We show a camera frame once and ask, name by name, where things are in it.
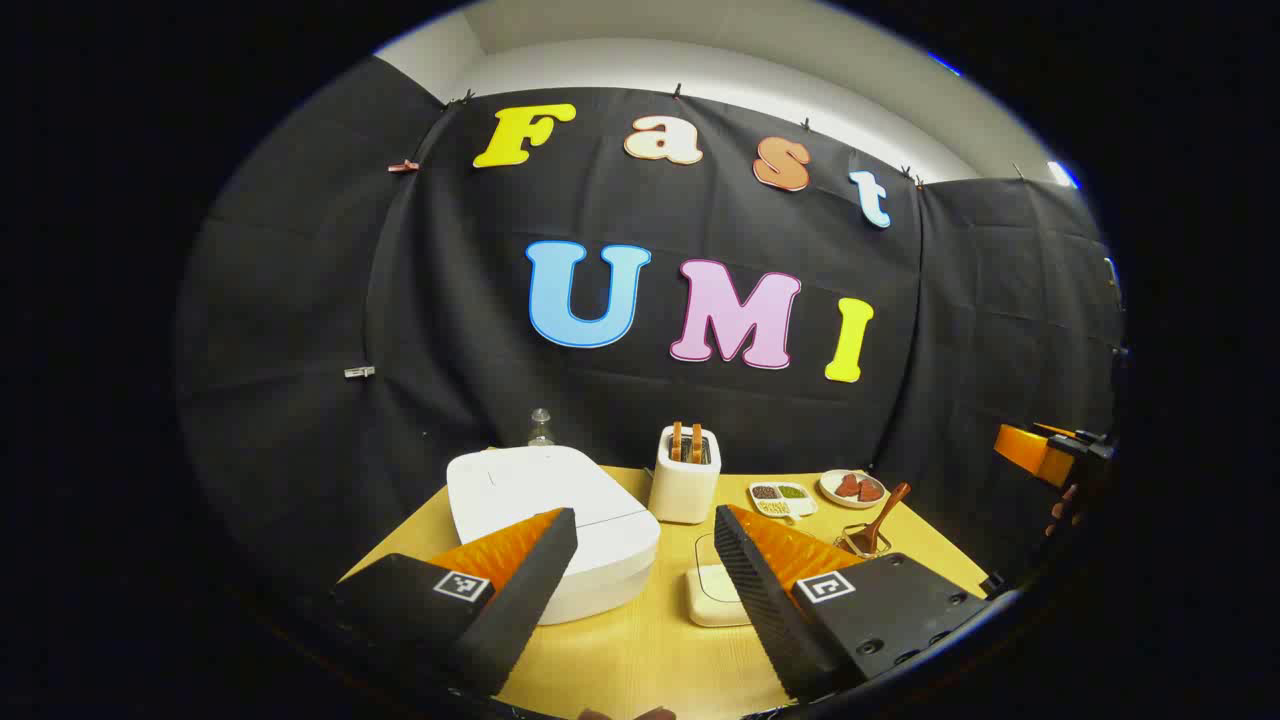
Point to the white toaster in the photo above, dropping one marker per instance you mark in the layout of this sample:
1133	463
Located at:
684	492

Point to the brown wooden spoon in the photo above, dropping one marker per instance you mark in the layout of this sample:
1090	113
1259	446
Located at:
888	508

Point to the toast bread slice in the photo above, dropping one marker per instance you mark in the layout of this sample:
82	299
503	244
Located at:
696	444
676	442

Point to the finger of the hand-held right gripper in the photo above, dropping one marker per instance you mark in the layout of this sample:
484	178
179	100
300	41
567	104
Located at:
1025	452

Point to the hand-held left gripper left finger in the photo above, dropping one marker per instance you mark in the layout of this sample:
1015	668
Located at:
520	590

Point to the white rice cooker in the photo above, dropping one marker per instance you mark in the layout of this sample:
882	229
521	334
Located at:
540	490

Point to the small clear bottle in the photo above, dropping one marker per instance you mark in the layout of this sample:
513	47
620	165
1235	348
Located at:
541	430

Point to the black backdrop cloth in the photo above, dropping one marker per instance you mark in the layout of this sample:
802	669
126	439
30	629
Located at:
450	300

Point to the red meat piece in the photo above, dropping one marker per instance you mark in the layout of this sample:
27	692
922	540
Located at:
848	486
871	491

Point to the clear box of rice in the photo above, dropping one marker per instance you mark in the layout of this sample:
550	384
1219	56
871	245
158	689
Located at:
710	595

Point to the divided white bean dish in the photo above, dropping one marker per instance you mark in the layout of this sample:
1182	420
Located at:
782	500

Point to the round white plate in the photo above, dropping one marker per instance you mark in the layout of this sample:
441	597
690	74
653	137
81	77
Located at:
830	490

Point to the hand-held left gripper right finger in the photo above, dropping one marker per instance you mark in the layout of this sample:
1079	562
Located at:
760	600

